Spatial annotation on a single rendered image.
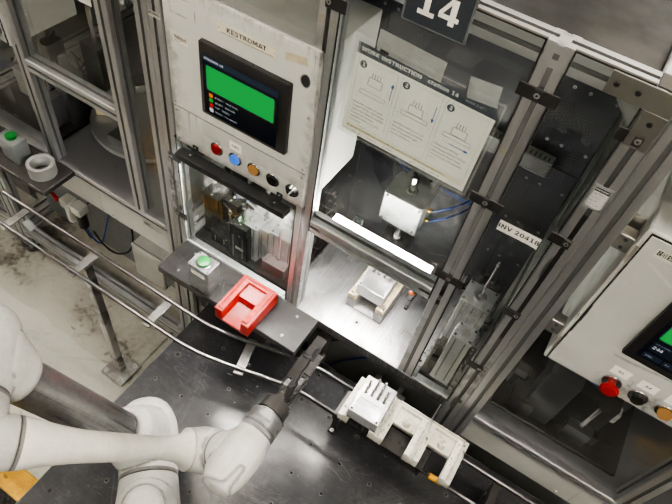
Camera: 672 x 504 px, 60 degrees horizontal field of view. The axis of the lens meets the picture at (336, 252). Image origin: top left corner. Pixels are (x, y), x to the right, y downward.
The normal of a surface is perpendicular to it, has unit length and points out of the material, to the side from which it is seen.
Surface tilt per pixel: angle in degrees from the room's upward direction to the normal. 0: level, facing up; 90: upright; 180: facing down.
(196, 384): 0
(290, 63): 90
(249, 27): 90
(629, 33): 0
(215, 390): 0
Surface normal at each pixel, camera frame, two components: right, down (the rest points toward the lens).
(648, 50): 0.13, -0.61
